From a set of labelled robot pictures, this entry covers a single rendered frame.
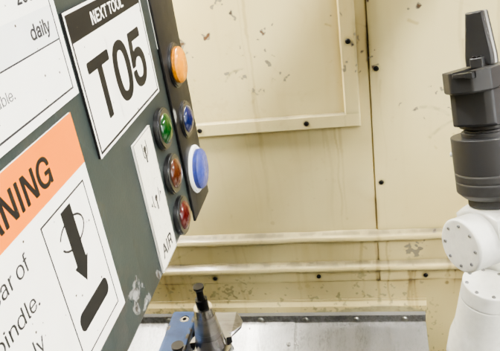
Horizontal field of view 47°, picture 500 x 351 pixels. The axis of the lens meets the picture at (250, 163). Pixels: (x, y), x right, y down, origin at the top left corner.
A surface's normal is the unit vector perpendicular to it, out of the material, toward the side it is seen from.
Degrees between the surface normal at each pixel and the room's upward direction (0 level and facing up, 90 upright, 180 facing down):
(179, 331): 0
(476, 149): 80
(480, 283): 7
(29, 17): 90
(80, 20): 90
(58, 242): 90
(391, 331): 25
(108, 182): 90
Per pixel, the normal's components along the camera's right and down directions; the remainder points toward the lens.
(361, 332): -0.18, -0.63
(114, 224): 0.98, -0.06
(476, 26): -0.69, 0.24
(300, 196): -0.15, 0.44
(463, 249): -0.91, 0.22
